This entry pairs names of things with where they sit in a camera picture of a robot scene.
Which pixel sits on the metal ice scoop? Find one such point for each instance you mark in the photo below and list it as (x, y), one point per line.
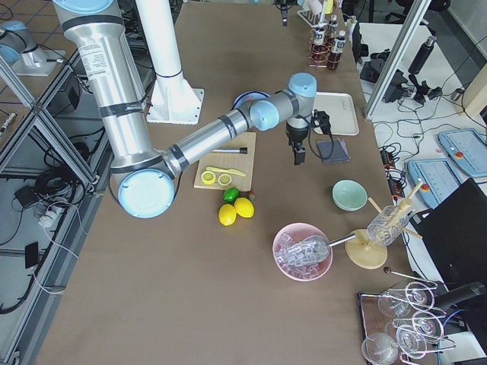
(315, 249)

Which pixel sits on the tea bottle two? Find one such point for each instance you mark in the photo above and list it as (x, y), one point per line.
(319, 49)

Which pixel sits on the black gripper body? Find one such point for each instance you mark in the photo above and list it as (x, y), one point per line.
(296, 135)

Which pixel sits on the lemon slice lower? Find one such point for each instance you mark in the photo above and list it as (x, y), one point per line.
(208, 177)

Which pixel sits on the green lime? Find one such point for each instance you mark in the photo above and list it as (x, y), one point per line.
(230, 195)

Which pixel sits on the blue plate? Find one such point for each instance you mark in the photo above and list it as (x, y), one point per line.
(247, 96)

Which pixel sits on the copper wire bottle rack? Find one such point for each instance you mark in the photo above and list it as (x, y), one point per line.
(327, 43)

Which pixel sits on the blue teach pendant far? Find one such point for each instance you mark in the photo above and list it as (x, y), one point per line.
(467, 149)

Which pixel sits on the grey folded cloth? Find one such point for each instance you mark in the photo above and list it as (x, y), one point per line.
(333, 151)

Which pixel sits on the wooden cup stand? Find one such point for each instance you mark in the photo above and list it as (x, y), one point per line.
(367, 254)

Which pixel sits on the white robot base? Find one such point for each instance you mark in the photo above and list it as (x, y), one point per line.
(173, 100)

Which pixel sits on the yellow lemon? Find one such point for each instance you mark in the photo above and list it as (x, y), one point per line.
(244, 207)
(227, 215)

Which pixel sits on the tea bottle one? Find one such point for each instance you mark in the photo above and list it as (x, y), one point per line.
(336, 51)

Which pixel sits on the lemon slice upper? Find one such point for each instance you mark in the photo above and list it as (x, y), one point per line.
(224, 179)

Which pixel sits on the blue teach pendant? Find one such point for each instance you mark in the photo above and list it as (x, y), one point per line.
(467, 149)
(439, 179)

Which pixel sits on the clear glass cup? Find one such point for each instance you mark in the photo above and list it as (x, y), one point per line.
(386, 227)

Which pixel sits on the blue teach pendant near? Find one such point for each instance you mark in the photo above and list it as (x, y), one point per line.
(439, 179)

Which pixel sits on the wine glass rack tray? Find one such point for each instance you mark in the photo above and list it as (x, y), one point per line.
(414, 327)

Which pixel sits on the lemon slice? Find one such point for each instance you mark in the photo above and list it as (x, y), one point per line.
(208, 177)
(224, 179)

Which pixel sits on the yellow plastic knife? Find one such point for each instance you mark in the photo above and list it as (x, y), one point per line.
(223, 170)

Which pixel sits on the black monitor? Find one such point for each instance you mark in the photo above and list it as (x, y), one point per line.
(454, 234)

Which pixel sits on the steel muddler black tip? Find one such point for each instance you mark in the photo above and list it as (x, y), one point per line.
(241, 150)

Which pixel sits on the tea bottle three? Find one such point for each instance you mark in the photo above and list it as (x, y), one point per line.
(332, 28)

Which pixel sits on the wooden cutting board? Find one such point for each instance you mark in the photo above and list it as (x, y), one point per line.
(225, 160)

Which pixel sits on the green bowl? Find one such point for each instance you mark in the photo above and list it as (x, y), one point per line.
(349, 195)

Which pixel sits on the yellow lemon lower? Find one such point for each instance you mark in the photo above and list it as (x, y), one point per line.
(227, 215)

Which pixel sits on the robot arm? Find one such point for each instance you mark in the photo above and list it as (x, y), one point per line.
(145, 175)

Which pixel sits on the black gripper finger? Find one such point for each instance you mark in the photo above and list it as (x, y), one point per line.
(284, 14)
(299, 156)

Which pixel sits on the pink bowl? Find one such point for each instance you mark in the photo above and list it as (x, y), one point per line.
(283, 249)

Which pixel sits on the yellow lemon upper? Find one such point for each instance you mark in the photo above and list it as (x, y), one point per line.
(244, 207)

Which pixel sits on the cream rabbit tray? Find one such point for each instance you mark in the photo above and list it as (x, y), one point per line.
(341, 111)

